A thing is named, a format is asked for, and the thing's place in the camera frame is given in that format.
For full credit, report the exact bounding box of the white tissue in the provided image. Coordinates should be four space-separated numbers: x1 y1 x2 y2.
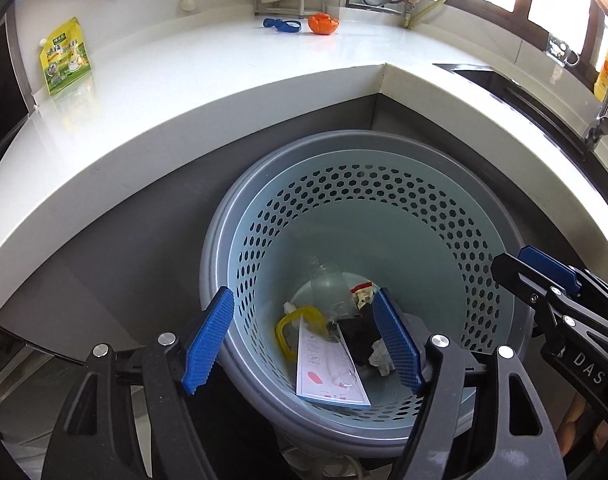
369 312 425 376

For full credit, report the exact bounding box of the chrome faucet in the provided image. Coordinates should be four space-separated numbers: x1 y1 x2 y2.
581 35 608 151

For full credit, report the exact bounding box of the dark grey cloth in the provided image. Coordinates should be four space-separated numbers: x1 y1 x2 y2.
336 310 385 368

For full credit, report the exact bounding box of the steel kitchen sink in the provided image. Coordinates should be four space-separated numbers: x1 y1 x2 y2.
434 62 608 241

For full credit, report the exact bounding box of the clear plastic bottle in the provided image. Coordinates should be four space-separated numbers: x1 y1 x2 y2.
304 260 365 321

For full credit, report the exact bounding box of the person's right hand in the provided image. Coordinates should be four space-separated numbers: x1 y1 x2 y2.
556 392 608 458

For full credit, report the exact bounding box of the yellow rimmed clear lid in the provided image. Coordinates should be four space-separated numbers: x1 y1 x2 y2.
275 306 329 361

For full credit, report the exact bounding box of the blue plastic clip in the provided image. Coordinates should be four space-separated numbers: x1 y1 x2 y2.
263 17 303 35

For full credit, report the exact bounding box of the orange crumpled wrapper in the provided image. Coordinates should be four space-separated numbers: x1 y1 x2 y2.
307 13 341 36

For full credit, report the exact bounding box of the printed cup with handle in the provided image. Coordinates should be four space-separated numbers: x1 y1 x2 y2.
546 32 582 67

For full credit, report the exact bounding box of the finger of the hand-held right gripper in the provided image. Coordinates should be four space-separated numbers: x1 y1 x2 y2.
518 246 585 297
490 252 566 312

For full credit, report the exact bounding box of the grey perforated waste basket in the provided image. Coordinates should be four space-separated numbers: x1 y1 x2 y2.
199 130 535 456

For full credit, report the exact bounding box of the dark brown window frame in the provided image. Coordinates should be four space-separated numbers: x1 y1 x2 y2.
446 0 608 78

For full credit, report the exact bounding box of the small red white wrapper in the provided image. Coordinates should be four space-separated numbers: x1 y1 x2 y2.
350 282 375 309

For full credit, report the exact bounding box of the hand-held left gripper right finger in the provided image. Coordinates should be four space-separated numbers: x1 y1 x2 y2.
373 287 567 480

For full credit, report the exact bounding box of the pink white box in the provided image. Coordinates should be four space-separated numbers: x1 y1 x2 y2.
295 319 372 407

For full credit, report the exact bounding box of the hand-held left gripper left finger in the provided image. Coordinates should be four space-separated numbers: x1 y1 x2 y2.
41 286 235 480

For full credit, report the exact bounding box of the yellow green spout pouch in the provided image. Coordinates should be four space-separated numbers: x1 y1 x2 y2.
38 16 93 97

